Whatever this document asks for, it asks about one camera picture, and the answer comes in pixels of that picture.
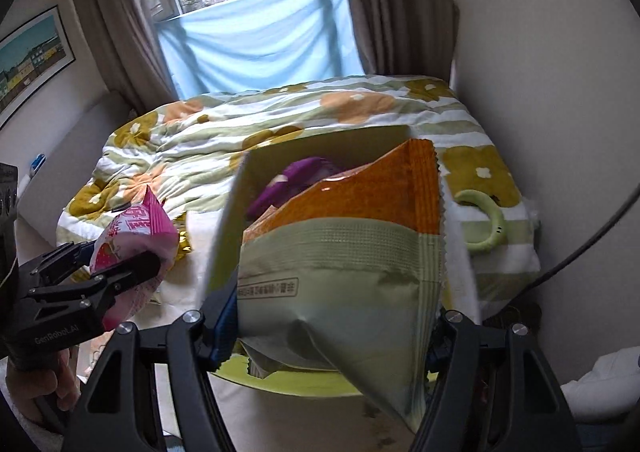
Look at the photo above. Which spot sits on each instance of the floral striped duvet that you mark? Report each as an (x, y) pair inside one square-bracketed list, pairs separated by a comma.
[(187, 152)]

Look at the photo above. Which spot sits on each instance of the brown curtain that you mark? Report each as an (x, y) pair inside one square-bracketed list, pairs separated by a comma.
[(396, 37), (123, 42)]

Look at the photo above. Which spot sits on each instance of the grey padded headboard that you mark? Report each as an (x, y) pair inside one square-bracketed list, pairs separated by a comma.
[(64, 171)]

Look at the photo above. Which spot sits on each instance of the left brown curtain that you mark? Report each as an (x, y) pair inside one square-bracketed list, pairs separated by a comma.
[(123, 42)]

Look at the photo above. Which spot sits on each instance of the right brown curtain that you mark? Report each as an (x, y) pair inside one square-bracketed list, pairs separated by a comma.
[(396, 37)]

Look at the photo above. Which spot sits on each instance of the light blue window cloth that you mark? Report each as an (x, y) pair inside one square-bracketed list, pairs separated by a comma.
[(245, 45)]

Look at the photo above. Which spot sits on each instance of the gold snack bag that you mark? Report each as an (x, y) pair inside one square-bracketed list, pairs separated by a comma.
[(184, 245)]

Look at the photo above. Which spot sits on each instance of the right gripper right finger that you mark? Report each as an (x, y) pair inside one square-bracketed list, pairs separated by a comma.
[(494, 391)]

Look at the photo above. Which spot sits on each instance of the purple snack bag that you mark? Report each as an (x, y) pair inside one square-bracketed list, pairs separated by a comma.
[(289, 182)]

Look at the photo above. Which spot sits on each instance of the pink snack bag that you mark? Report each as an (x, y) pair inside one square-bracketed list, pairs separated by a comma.
[(142, 227)]

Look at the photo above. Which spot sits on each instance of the orange green snack bag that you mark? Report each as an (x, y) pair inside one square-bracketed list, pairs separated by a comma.
[(346, 277)]

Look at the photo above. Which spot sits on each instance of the green banana plush toy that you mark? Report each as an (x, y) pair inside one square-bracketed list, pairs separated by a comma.
[(494, 233)]

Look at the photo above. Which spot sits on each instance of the framed houses picture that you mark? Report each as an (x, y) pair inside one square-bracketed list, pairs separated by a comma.
[(31, 55)]

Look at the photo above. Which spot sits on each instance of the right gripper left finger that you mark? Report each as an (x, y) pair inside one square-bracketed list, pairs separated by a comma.
[(119, 410)]

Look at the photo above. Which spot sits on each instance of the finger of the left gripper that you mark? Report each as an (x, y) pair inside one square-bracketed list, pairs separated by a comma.
[(100, 289), (60, 256)]

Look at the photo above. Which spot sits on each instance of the person left hand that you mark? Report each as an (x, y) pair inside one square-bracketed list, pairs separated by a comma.
[(25, 387)]

